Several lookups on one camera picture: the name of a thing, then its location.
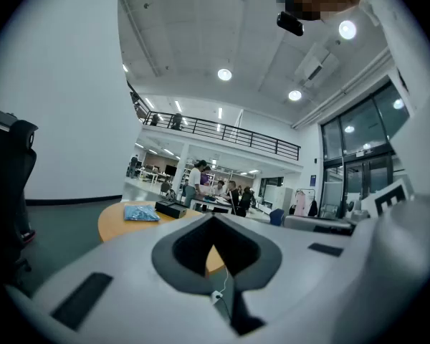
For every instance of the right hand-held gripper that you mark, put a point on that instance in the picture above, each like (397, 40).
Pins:
(392, 197)

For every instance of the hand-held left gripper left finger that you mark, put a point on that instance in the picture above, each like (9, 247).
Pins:
(129, 299)

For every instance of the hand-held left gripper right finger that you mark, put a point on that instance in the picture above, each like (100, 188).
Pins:
(294, 274)

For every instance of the blue office chair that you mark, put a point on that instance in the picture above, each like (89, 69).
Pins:
(276, 216)

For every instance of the black-framed glass doors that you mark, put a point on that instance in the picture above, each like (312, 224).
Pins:
(362, 134)

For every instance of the clothes rack with garments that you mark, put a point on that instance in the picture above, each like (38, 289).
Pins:
(301, 203)

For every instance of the round wooden table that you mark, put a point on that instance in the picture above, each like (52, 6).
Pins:
(114, 226)

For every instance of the white cabinet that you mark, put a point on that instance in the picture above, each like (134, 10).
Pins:
(279, 196)

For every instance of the blue plastic packet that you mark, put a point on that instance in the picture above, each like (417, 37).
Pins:
(140, 213)

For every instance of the black flat box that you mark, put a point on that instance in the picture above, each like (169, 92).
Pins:
(171, 209)

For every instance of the white work table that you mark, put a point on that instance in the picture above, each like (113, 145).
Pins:
(215, 202)

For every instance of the person's white shirt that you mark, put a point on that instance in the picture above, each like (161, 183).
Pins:
(419, 84)

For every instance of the black monitor screen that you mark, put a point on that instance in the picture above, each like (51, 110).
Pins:
(170, 170)

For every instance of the round ceiling light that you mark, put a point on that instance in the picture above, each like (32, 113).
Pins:
(347, 29)
(295, 95)
(224, 74)

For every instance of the black balcony railing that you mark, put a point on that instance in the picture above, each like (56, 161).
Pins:
(236, 134)

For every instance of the white ceiling air conditioner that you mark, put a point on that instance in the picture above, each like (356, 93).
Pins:
(317, 65)

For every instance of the black office chair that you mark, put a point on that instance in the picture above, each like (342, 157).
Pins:
(7, 177)

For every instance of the black head-worn camera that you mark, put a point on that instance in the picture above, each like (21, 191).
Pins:
(290, 23)

